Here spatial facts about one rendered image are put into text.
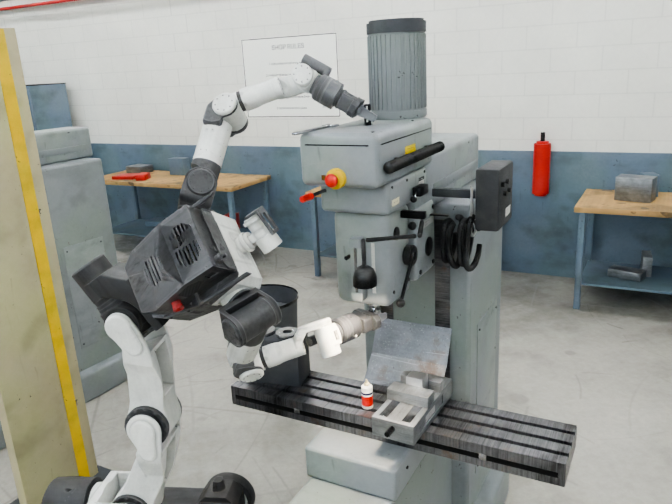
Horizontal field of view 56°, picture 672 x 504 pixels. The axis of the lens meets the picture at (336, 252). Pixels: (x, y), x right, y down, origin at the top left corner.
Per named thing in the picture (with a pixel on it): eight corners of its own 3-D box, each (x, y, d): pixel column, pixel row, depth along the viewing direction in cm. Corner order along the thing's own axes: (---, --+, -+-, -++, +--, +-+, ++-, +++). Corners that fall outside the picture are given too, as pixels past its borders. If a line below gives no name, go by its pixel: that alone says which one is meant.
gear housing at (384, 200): (390, 216, 190) (389, 184, 187) (320, 211, 201) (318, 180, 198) (428, 194, 218) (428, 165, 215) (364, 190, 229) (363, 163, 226)
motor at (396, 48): (414, 120, 207) (413, 16, 197) (359, 120, 216) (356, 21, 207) (434, 114, 223) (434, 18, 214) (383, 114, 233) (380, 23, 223)
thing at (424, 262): (418, 283, 217) (417, 209, 210) (355, 275, 229) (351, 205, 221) (436, 266, 233) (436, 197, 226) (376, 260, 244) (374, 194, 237)
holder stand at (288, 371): (299, 387, 240) (296, 339, 234) (247, 381, 247) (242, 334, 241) (310, 372, 251) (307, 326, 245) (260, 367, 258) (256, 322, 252)
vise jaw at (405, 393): (428, 409, 207) (427, 398, 206) (386, 399, 215) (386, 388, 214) (434, 400, 212) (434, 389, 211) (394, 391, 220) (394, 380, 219)
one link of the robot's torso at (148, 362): (127, 452, 199) (90, 317, 186) (149, 422, 216) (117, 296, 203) (172, 450, 197) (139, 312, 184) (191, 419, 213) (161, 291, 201)
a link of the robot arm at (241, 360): (226, 386, 197) (238, 354, 180) (218, 349, 203) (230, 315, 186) (261, 380, 201) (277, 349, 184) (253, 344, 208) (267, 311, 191)
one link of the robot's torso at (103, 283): (62, 280, 186) (104, 250, 182) (83, 267, 199) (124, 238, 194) (121, 353, 191) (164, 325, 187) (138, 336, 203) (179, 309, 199)
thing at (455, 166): (414, 221, 211) (413, 161, 206) (354, 216, 222) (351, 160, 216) (479, 178, 279) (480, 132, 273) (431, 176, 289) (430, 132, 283)
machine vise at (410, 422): (414, 446, 200) (413, 416, 196) (371, 434, 207) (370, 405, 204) (452, 395, 228) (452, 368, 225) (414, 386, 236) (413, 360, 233)
